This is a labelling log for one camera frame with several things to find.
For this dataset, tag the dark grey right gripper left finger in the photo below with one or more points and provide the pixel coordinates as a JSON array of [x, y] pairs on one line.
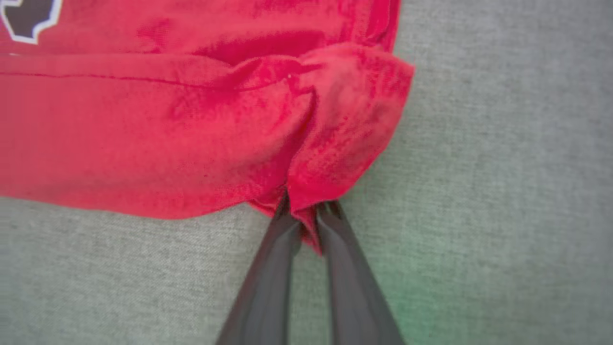
[[266, 287]]

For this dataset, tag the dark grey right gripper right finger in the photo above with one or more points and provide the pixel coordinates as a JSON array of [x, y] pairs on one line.
[[354, 297]]

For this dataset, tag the red jersey with white sleeves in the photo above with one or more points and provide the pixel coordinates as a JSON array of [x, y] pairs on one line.
[[143, 134]]

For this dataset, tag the grey fabric sofa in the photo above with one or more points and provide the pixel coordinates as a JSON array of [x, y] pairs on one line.
[[503, 191]]

